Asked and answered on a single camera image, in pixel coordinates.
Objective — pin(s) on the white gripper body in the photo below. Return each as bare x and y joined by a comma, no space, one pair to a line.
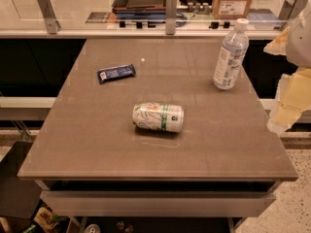
300,39

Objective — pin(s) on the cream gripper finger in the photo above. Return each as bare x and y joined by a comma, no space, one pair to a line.
278,45
293,97

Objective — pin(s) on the white green 7up can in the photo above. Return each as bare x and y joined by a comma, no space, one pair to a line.
158,116

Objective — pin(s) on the can under table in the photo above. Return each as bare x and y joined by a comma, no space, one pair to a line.
92,228

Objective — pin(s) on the clear plastic water bottle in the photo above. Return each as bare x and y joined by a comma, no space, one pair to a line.
231,56

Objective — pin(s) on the brown cardboard box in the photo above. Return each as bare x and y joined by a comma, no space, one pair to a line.
230,9

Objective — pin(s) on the open dark box with papers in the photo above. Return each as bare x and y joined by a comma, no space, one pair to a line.
140,9

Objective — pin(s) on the blue snack bar wrapper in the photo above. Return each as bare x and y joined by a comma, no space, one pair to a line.
115,73

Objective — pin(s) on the grey table drawer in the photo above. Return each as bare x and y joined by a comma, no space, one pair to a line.
158,203

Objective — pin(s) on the snack bag under table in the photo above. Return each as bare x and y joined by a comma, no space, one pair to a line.
49,222

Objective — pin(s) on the right metal glass bracket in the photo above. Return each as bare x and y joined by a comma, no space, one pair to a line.
289,11

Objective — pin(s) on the metal glass bracket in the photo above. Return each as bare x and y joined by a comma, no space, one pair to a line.
289,11
170,17
51,23

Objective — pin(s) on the middle metal glass bracket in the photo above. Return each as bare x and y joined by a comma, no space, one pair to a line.
170,17

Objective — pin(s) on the left metal glass bracket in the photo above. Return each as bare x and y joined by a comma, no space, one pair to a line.
51,23

